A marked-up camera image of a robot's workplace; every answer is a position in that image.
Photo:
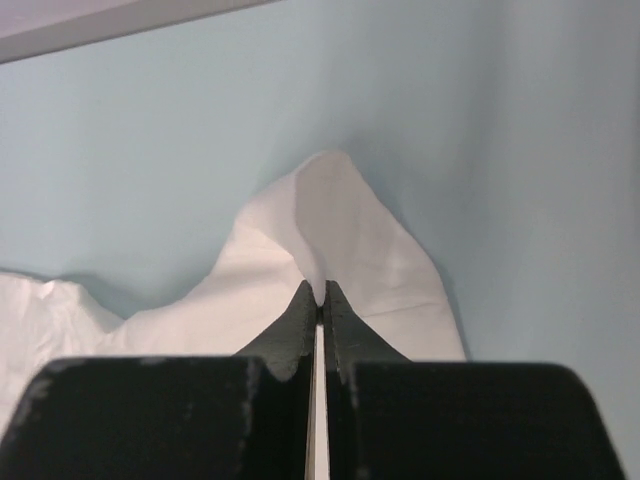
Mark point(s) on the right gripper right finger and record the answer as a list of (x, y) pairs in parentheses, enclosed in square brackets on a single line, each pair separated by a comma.
[(393, 418)]

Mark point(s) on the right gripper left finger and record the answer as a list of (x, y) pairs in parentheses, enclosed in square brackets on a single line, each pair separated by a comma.
[(244, 416)]

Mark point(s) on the white daisy print t-shirt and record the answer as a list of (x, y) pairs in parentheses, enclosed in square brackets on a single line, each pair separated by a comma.
[(321, 223)]

